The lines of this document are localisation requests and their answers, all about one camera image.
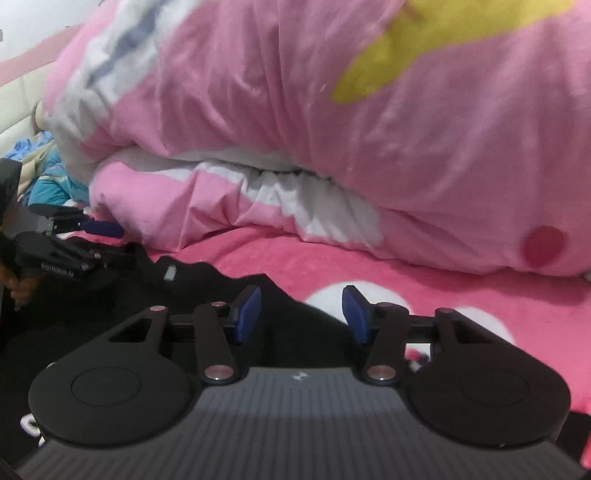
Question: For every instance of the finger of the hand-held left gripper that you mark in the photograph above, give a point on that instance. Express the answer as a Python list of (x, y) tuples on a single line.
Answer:
[(115, 261), (104, 228)]

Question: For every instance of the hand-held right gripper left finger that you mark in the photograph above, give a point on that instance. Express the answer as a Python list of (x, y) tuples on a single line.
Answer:
[(247, 314)]

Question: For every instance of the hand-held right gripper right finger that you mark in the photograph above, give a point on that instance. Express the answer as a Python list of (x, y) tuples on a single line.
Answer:
[(355, 316)]

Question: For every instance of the black printed t-shirt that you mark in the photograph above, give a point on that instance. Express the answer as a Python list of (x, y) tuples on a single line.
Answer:
[(115, 300)]

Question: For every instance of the person's left hand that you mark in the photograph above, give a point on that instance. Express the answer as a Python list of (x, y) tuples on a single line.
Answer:
[(23, 290)]

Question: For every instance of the blue floral quilt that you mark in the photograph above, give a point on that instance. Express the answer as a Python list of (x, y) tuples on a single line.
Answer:
[(51, 184)]

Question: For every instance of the pink floral blanket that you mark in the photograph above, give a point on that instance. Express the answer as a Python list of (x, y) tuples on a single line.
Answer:
[(461, 290)]

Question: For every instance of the beige cloth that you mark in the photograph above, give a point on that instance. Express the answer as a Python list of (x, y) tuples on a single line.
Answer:
[(39, 117)]

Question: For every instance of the pink and white headboard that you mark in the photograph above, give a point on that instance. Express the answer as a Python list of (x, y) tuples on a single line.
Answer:
[(23, 101)]

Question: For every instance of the pink printed quilt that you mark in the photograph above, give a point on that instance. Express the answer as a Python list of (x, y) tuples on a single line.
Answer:
[(300, 115)]

